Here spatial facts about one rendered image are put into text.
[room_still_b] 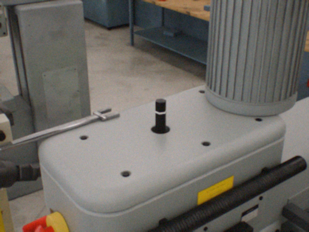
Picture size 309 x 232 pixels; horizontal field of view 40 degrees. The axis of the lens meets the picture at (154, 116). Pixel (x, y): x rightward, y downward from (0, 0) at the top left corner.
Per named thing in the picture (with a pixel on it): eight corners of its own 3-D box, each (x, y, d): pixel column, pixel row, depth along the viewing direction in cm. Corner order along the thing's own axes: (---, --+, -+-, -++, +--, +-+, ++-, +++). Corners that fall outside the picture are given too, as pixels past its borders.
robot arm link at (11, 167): (13, 188, 145) (-17, 191, 135) (13, 160, 146) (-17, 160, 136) (40, 187, 138) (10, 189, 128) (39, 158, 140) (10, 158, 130)
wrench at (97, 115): (2, 155, 74) (2, 151, 74) (-5, 146, 77) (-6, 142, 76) (119, 116, 87) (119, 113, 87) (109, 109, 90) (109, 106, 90)
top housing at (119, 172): (100, 286, 69) (93, 208, 62) (37, 202, 88) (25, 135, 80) (286, 182, 94) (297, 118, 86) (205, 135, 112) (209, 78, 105)
